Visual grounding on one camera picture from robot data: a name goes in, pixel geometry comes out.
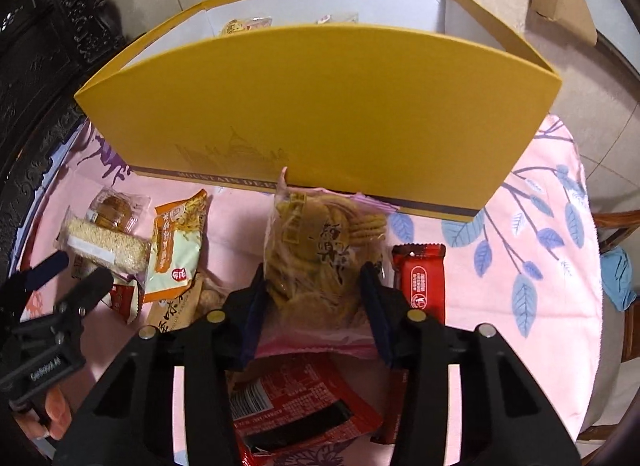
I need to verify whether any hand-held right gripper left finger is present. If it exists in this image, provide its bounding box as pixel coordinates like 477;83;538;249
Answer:
52;263;272;466

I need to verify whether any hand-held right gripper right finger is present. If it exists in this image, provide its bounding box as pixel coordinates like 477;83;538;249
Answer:
360;262;583;466

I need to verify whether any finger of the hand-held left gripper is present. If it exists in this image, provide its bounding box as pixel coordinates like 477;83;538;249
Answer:
52;267;115;319
10;250;70;294

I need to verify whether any clear bag of round biscuits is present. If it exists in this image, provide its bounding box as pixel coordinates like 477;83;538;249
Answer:
256;167;401;361

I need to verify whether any yellow cardboard box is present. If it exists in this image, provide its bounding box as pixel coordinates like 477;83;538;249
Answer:
74;0;562;224

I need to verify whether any person's left hand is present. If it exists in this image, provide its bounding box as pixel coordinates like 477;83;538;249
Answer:
14;386;71;443

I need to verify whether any small red and white packet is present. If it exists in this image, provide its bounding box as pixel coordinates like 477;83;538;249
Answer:
107;283;142;325

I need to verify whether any clear sesame bar packet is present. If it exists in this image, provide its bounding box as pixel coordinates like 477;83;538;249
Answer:
57;207;152;277

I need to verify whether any red wafer packet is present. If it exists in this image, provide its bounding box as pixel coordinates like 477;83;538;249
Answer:
391;244;447;325

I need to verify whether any clear round cake packet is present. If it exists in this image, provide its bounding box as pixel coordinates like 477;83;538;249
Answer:
85;187;152;237

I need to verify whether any beige biscuit packet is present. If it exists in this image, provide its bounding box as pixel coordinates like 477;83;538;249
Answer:
145;271;227;333

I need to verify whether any large dark red snack packet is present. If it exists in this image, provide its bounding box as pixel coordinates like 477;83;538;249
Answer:
227;353;385;464

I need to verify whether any orange and white snack packet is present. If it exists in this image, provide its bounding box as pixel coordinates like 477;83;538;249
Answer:
142;189;210;304

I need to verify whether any pink printed tablecloth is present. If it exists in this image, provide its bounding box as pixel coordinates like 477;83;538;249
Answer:
10;113;602;466

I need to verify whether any dark carved wooden furniture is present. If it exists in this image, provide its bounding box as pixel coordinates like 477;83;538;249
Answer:
0;0;132;259

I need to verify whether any blue cloth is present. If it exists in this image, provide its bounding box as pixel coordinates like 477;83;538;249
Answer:
600;246;639;313

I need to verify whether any wooden chair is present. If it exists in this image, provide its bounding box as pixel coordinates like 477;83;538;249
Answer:
575;211;640;447

